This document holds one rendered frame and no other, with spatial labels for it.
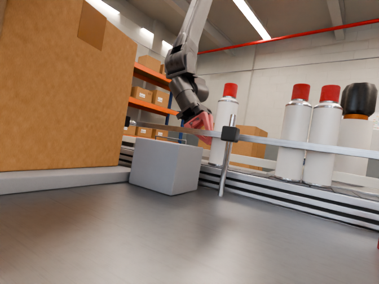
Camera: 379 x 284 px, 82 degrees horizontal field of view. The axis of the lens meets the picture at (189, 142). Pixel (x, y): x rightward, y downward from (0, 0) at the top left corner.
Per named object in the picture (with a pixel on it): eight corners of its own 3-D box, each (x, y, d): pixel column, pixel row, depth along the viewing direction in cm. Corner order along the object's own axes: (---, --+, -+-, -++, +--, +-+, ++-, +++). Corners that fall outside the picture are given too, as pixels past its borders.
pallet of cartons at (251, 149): (260, 201, 435) (270, 132, 436) (246, 208, 366) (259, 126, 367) (208, 186, 502) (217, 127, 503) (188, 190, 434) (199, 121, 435)
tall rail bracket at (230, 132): (236, 194, 48) (247, 120, 48) (225, 199, 42) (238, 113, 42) (221, 190, 49) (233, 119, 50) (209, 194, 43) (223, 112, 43)
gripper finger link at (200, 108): (225, 137, 57) (209, 109, 60) (215, 134, 51) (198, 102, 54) (205, 150, 60) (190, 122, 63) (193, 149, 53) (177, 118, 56)
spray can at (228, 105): (231, 167, 55) (244, 87, 55) (224, 168, 50) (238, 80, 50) (212, 164, 57) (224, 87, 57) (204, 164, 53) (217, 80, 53)
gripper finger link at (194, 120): (227, 138, 58) (210, 110, 61) (217, 135, 52) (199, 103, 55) (206, 151, 61) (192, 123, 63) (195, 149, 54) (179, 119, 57)
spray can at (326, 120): (329, 187, 45) (344, 90, 46) (331, 190, 41) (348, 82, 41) (301, 181, 48) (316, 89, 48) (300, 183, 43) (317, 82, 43)
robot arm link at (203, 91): (163, 59, 63) (186, 50, 57) (188, 67, 72) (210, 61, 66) (165, 101, 63) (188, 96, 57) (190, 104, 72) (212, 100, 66)
